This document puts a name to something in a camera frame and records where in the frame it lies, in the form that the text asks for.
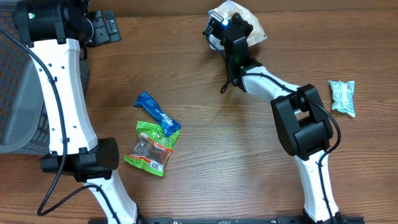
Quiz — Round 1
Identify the grey plastic mesh basket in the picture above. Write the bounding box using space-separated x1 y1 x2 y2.
1 2 89 155

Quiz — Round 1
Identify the blue snack bar wrapper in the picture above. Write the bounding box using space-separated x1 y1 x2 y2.
134 91 181 137

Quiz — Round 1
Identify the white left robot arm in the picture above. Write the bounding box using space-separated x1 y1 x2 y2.
13 1 139 223

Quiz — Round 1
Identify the white barcode scanner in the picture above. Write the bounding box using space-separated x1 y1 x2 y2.
206 10 224 51

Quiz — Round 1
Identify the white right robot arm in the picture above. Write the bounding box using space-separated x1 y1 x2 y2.
203 11 341 223

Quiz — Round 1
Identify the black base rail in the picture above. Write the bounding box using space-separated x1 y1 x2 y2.
87 214 365 224

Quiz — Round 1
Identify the mint green snack packet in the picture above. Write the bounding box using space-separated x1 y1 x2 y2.
328 80 356 118

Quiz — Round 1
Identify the beige foil snack pouch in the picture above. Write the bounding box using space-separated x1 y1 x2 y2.
208 1 267 47

